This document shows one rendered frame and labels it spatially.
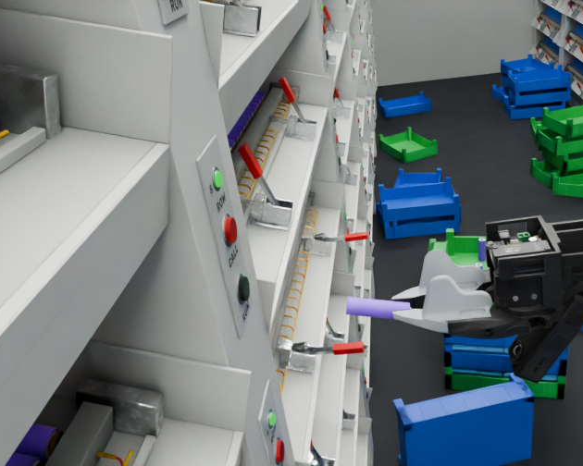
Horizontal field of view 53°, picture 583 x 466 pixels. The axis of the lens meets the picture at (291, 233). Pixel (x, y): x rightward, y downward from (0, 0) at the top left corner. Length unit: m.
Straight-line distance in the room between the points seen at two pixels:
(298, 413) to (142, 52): 0.47
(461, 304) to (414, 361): 1.25
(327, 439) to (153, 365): 0.55
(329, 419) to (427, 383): 0.86
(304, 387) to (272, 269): 0.20
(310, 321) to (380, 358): 1.06
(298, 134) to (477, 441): 0.89
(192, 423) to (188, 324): 0.08
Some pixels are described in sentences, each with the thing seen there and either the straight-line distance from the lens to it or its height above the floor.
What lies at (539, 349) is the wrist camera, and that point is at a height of 0.79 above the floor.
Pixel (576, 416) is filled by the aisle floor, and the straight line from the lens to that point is 1.70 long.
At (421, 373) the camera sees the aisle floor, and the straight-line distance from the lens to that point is 1.77.
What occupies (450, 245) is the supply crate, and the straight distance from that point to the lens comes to 1.66.
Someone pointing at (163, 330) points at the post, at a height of 0.99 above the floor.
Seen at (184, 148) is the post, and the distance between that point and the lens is 0.31.
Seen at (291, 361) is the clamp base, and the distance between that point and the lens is 0.70.
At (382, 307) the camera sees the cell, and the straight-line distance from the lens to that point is 0.59.
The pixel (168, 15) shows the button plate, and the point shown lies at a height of 1.16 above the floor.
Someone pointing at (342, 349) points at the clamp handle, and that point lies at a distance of 0.69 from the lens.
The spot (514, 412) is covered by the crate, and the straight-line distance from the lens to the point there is 1.45.
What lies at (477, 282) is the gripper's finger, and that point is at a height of 0.85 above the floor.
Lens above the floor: 1.19
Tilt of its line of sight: 27 degrees down
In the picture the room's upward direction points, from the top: 10 degrees counter-clockwise
